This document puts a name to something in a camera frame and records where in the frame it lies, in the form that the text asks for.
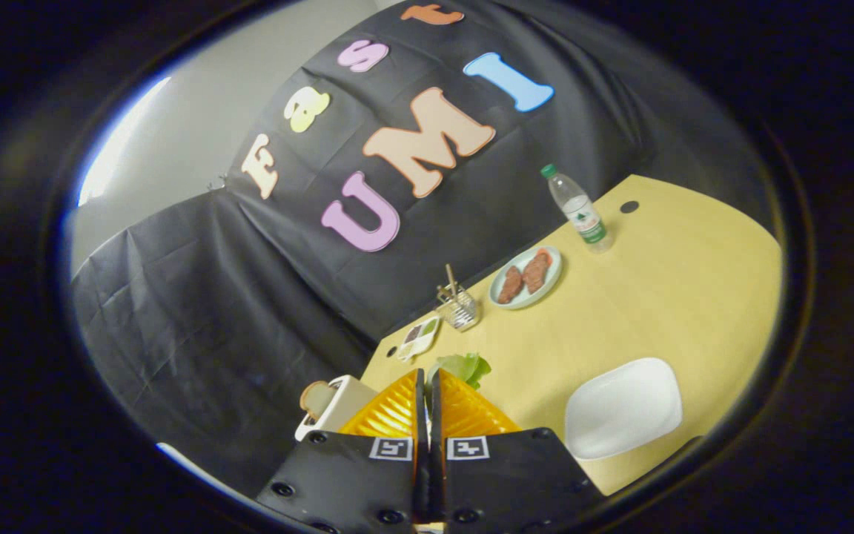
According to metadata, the clear water bottle green cap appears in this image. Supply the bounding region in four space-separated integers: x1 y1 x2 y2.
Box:
540 164 613 254

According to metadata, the green lettuce leaf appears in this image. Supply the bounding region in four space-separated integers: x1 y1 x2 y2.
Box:
427 352 492 392

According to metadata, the white divided condiment dish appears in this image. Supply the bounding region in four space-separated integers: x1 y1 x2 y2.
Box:
397 316 442 362

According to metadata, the bread slice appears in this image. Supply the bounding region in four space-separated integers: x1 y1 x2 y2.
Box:
301 380 335 420

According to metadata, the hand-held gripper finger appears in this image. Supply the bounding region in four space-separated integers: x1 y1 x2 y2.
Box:
255 367 429 534
429 367 607 534

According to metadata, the metal wire utensil holder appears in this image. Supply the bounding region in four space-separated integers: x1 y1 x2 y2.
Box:
436 284 481 331

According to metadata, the pale green plate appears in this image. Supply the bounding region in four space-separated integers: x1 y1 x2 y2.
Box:
488 245 563 310

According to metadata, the white square plate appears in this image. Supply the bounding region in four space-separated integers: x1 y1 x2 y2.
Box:
564 357 683 461

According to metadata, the white toaster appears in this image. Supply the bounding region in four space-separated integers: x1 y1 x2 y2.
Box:
294 375 380 442

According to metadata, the brown meat patty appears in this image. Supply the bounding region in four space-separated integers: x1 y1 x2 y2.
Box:
522 251 552 294
497 266 524 305

